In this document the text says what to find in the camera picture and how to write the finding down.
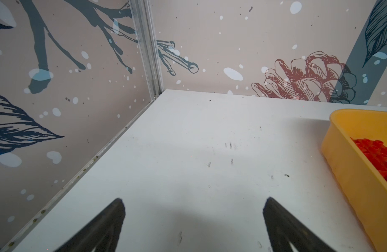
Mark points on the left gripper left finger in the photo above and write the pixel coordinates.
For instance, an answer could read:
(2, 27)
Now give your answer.
(101, 234)

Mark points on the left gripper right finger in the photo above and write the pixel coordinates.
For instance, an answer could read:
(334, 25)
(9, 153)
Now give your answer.
(286, 232)

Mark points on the yellow plastic container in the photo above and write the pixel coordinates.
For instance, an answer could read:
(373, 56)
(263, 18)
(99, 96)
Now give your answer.
(360, 182)

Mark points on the red lego brick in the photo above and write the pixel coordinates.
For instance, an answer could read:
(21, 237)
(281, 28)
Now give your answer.
(376, 152)

